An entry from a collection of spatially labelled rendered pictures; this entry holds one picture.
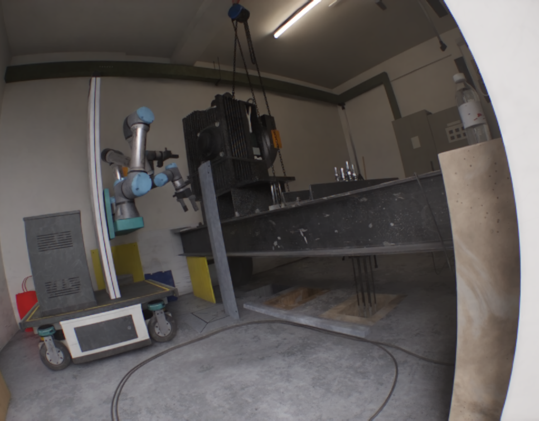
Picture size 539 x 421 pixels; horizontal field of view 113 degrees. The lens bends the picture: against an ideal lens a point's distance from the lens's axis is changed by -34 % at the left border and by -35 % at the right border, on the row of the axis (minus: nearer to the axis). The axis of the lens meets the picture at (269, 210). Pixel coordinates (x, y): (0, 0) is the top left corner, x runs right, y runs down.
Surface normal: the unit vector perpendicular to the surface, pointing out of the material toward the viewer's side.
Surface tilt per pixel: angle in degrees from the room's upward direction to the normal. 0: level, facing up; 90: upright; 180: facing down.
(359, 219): 90
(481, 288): 90
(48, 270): 90
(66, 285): 90
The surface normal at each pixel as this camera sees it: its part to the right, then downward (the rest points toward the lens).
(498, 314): -0.79, 0.13
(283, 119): 0.59, -0.14
